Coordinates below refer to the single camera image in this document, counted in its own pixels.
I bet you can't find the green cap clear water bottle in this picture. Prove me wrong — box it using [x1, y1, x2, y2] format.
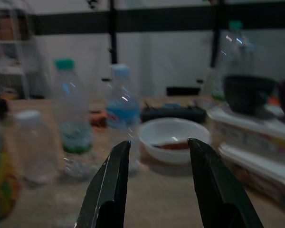
[52, 59, 95, 178]

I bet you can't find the white shelf rack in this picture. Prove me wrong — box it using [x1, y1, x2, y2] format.
[0, 7, 33, 100]

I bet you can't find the yellow green printed packet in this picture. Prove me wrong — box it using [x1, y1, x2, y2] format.
[0, 140, 21, 224]

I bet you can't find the black bowl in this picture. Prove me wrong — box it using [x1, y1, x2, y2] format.
[222, 75, 277, 114]

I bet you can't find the white printed flat box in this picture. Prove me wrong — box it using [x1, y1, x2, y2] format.
[218, 142, 285, 205]
[208, 104, 285, 152]

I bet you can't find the white cap clear bottle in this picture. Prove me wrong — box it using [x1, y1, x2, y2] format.
[13, 110, 60, 185]

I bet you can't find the small black wall box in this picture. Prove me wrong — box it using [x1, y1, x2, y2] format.
[166, 87, 201, 96]

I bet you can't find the large green cap clear bottle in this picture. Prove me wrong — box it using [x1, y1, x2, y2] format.
[210, 20, 257, 100]

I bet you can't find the white bowl with brown food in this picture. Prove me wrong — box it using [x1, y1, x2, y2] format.
[137, 118, 211, 165]

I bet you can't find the blue cap clear water bottle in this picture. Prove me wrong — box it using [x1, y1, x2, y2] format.
[105, 63, 142, 173]

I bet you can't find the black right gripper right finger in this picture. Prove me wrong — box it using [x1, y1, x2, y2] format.
[188, 138, 265, 228]

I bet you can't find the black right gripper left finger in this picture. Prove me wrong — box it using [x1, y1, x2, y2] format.
[75, 140, 132, 228]

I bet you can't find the black power strip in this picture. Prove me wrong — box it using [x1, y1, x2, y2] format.
[141, 102, 207, 124]

